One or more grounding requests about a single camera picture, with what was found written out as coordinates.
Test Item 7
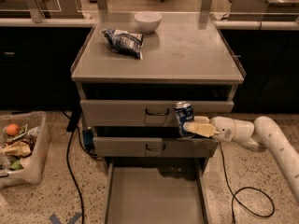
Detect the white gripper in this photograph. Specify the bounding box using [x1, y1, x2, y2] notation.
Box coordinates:
[183, 116, 235, 142]

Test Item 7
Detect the blue pepsi can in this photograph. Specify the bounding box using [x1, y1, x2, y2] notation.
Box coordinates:
[174, 101, 194, 138]

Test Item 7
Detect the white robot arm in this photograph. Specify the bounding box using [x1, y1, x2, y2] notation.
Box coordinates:
[183, 116, 299, 203]

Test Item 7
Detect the grey bottom drawer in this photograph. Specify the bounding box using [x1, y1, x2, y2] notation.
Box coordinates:
[101, 161, 211, 224]

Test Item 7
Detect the grey drawer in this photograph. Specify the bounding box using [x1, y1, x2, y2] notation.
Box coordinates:
[101, 161, 211, 224]
[79, 99, 235, 128]
[93, 137, 219, 158]

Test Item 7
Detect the grey drawer cabinet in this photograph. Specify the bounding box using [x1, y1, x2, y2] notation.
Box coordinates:
[72, 12, 245, 164]

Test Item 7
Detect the grey middle drawer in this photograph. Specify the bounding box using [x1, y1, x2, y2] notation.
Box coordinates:
[93, 137, 219, 158]

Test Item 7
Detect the grey top drawer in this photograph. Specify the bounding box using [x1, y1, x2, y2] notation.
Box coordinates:
[79, 99, 235, 128]

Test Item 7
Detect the blue chip bag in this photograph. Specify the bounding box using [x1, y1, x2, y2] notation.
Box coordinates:
[101, 29, 144, 59]

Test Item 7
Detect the blue power adapter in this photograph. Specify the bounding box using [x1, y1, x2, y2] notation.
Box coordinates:
[82, 129, 94, 151]

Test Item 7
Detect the white ceramic bowl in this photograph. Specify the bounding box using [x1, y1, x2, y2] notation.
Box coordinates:
[135, 11, 162, 34]

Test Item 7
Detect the clear plastic bin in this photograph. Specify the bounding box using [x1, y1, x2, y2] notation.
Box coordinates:
[0, 111, 50, 189]

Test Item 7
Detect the crumpled snack wrapper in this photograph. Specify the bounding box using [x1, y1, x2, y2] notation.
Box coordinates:
[1, 141, 31, 157]

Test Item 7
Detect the green item in bin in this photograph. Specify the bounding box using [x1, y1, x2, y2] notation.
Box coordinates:
[9, 160, 22, 170]

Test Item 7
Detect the orange fruit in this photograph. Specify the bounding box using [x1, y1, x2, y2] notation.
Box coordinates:
[6, 123, 21, 136]

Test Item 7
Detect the black cable right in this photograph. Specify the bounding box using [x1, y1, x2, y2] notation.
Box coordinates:
[219, 140, 277, 224]

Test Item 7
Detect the black cable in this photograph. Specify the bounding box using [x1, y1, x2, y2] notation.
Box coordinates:
[219, 140, 277, 224]
[61, 110, 103, 224]

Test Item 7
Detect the black cable left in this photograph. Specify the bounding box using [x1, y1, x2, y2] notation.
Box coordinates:
[61, 110, 103, 224]

